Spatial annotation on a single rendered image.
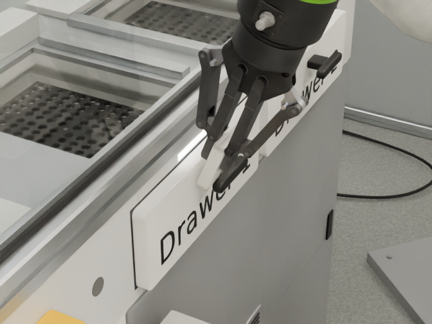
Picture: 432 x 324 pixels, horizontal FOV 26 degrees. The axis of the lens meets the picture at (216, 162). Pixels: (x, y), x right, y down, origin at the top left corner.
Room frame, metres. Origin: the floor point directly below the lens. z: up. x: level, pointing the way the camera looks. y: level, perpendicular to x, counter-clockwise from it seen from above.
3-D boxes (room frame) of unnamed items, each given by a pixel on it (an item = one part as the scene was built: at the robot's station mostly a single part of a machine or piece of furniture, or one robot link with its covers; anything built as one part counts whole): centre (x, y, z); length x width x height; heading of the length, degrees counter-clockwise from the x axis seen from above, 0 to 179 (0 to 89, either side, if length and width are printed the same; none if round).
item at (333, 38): (1.22, -0.13, 0.87); 0.29 x 0.02 x 0.11; 152
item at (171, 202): (0.94, 0.02, 0.87); 0.29 x 0.02 x 0.11; 152
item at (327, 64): (1.21, -0.15, 0.91); 0.07 x 0.04 x 0.01; 152
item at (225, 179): (0.93, -0.01, 0.91); 0.07 x 0.04 x 0.01; 152
